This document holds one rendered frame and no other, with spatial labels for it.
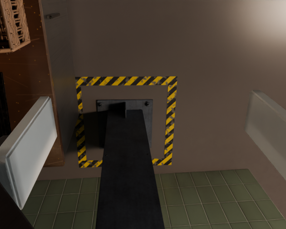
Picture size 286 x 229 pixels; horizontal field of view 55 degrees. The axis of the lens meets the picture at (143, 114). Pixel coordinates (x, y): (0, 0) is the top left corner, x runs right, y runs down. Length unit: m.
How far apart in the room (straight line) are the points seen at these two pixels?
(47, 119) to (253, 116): 0.13
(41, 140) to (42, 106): 0.02
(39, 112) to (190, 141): 1.62
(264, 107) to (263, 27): 1.51
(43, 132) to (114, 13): 1.34
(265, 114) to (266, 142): 0.02
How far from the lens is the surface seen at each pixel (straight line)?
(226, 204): 1.68
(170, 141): 1.73
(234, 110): 1.75
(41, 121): 0.16
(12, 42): 0.81
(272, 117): 0.17
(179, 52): 1.55
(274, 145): 0.17
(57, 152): 1.09
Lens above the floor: 1.49
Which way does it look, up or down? 66 degrees down
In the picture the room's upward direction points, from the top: 169 degrees clockwise
